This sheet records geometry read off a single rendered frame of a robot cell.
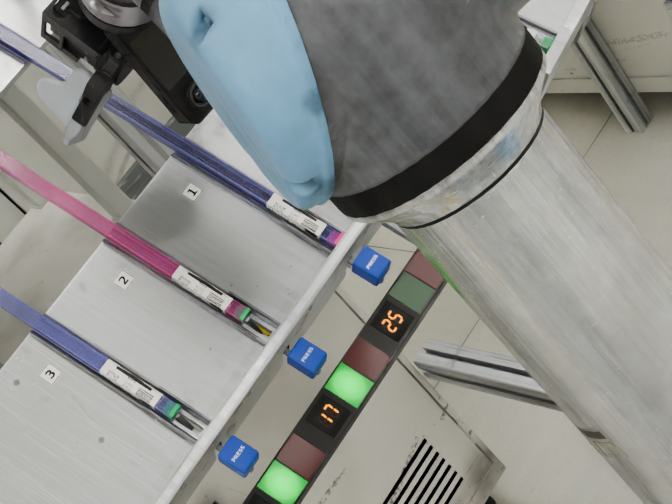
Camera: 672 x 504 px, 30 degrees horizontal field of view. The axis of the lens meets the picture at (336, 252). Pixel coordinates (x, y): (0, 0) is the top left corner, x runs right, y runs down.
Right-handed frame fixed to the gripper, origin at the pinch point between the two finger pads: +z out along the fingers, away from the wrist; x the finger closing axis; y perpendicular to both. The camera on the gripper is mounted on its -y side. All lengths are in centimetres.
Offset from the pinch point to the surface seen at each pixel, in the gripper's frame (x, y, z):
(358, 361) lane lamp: 8.4, -33.1, -3.1
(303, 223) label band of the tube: 0.6, -21.5, -2.6
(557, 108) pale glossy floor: -87, -51, 98
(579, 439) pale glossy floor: -20, -75, 57
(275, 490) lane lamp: 22.6, -33.5, -3.2
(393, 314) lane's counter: 2.7, -33.4, -3.2
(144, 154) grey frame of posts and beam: -9.9, -0.8, 41.4
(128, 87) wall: -71, 30, 191
